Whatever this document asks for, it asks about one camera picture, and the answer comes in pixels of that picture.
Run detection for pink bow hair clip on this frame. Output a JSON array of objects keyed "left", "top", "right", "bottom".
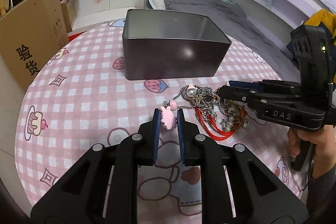
[{"left": 160, "top": 100, "right": 178, "bottom": 130}]

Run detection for jewelry pile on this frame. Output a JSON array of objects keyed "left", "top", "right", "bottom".
[{"left": 172, "top": 84, "right": 249, "bottom": 141}]

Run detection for dark metal tin box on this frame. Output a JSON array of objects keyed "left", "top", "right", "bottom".
[{"left": 122, "top": 9, "right": 232, "bottom": 81}]

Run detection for person's right hand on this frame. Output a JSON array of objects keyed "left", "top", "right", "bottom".
[{"left": 288, "top": 125, "right": 335, "bottom": 179}]

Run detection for grey bed duvet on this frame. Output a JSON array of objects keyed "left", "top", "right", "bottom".
[{"left": 163, "top": 0, "right": 300, "bottom": 82}]

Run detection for pink checkered tablecloth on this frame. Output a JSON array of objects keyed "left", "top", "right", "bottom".
[{"left": 15, "top": 23, "right": 309, "bottom": 223}]

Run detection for yellow blue garment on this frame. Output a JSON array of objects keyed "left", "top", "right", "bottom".
[{"left": 305, "top": 9, "right": 335, "bottom": 39}]

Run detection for white low cabinet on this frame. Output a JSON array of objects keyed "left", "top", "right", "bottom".
[{"left": 72, "top": 7, "right": 134, "bottom": 31}]

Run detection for small cardboard box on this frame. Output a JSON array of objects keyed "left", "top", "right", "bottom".
[{"left": 61, "top": 0, "right": 77, "bottom": 33}]

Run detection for brown cardboard box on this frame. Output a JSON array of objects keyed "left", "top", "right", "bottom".
[{"left": 1, "top": 0, "right": 69, "bottom": 90}]

